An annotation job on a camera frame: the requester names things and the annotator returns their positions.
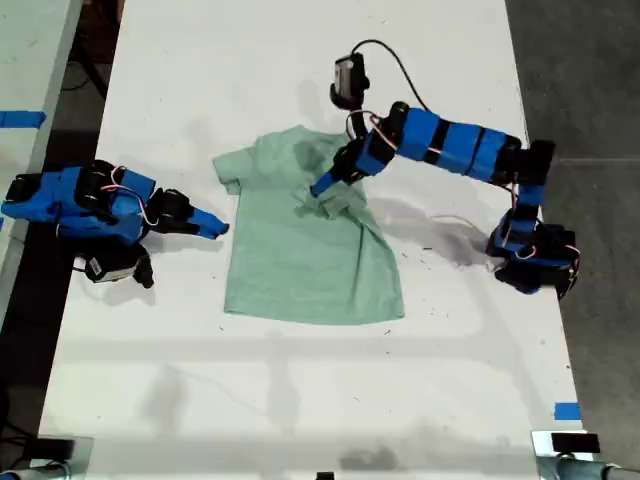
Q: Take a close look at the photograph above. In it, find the pale green T-shirt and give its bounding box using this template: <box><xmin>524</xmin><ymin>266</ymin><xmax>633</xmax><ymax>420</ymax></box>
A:
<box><xmin>212</xmin><ymin>124</ymin><xmax>406</xmax><ymax>327</ymax></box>

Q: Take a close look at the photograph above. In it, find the long blue tape strip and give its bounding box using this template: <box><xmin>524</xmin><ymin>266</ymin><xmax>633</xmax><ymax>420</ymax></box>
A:
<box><xmin>0</xmin><ymin>110</ymin><xmax>47</xmax><ymax>129</ymax></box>

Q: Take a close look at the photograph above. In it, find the pale side table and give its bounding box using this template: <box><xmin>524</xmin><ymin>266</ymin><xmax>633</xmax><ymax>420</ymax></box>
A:
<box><xmin>0</xmin><ymin>0</ymin><xmax>84</xmax><ymax>321</ymax></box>

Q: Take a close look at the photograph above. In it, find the small black box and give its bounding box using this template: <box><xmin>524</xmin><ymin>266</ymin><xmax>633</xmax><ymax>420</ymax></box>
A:
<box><xmin>551</xmin><ymin>433</ymin><xmax>601</xmax><ymax>454</ymax></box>
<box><xmin>36</xmin><ymin>438</ymin><xmax>77</xmax><ymax>459</ymax></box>

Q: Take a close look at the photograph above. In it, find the short blue tape strip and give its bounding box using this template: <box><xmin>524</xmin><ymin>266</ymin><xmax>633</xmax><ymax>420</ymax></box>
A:
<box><xmin>553</xmin><ymin>401</ymin><xmax>583</xmax><ymax>422</ymax></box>

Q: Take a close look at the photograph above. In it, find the black camera stalk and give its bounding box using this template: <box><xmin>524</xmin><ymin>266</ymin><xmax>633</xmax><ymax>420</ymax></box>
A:
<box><xmin>132</xmin><ymin>253</ymin><xmax>156</xmax><ymax>290</ymax></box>
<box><xmin>343</xmin><ymin>106</ymin><xmax>367</xmax><ymax>142</ymax></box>

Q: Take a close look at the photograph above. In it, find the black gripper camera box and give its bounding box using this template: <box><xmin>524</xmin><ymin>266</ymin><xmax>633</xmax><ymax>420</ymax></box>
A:
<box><xmin>328</xmin><ymin>53</ymin><xmax>372</xmax><ymax>110</ymax></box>
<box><xmin>83</xmin><ymin>246</ymin><xmax>142</xmax><ymax>286</ymax></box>

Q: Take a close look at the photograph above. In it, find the thin black floor cable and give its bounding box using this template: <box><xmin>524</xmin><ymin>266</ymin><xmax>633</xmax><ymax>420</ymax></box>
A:
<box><xmin>61</xmin><ymin>48</ymin><xmax>109</xmax><ymax>99</ymax></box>

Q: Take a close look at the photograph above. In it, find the shiny metal bracket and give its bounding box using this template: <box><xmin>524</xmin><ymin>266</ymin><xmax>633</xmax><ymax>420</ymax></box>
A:
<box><xmin>28</xmin><ymin>435</ymin><xmax>95</xmax><ymax>480</ymax></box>
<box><xmin>530</xmin><ymin>429</ymin><xmax>604</xmax><ymax>480</ymax></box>

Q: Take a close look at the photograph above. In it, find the black floor cable bundle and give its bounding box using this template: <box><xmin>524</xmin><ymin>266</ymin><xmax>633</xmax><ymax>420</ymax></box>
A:
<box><xmin>0</xmin><ymin>422</ymin><xmax>40</xmax><ymax>469</ymax></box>

